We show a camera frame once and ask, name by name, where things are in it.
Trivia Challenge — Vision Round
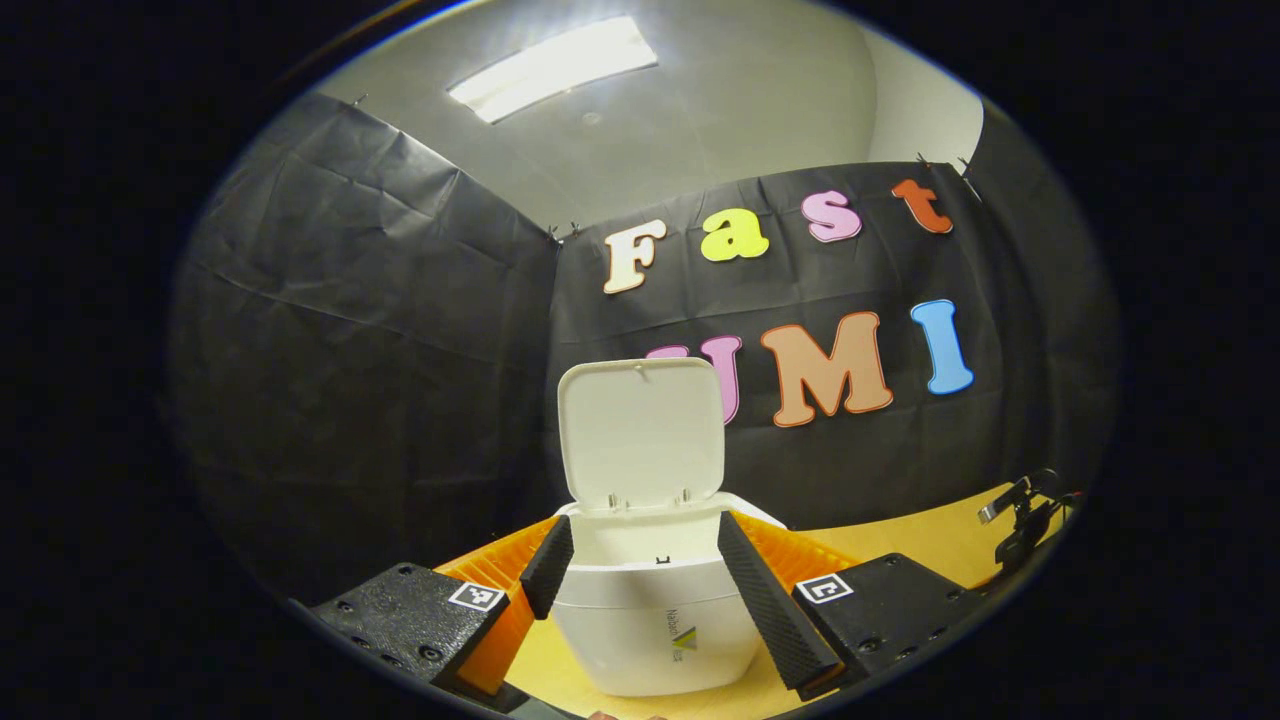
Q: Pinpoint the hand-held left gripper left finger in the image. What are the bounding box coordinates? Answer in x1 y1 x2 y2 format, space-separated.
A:
298 513 577 713

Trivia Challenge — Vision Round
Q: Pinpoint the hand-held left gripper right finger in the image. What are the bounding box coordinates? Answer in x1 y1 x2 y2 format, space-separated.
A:
715 508 991 703

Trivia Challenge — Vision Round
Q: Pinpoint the white desktop garbage bin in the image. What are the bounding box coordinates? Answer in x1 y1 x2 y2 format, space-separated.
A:
550 357 791 698

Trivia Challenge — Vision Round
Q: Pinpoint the wooden desktop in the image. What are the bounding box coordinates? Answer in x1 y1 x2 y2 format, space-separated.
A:
435 482 1061 720

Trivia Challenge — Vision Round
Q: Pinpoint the black backdrop cloth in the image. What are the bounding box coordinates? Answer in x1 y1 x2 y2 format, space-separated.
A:
165 90 1121 606

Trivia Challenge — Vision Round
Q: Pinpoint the rectangular ceiling light panel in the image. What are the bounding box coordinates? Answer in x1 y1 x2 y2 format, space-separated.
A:
447 15 661 125

